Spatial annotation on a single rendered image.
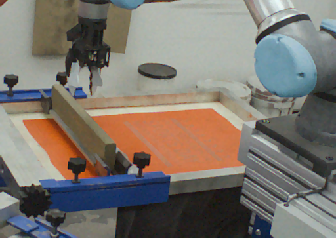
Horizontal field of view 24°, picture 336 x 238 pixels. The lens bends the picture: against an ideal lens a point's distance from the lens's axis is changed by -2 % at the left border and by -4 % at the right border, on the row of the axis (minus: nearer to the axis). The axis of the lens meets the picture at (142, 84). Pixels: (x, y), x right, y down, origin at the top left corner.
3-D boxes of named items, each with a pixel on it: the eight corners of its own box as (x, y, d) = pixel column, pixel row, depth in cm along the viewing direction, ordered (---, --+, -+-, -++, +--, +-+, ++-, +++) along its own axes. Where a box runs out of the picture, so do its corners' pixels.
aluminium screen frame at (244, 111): (222, 97, 266) (224, 86, 265) (324, 174, 217) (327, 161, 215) (-17, 111, 233) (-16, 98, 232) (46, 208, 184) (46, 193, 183)
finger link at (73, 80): (68, 101, 204) (79, 67, 202) (61, 92, 209) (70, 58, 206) (80, 103, 205) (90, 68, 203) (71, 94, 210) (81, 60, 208)
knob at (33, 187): (43, 205, 179) (44, 176, 177) (51, 218, 174) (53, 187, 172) (12, 208, 176) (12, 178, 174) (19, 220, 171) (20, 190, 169)
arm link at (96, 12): (74, -4, 202) (105, -4, 205) (72, 14, 203) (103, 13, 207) (84, 4, 196) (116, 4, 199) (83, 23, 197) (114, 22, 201)
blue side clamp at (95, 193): (159, 192, 200) (162, 167, 198) (167, 202, 196) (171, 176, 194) (42, 204, 188) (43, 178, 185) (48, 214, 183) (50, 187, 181)
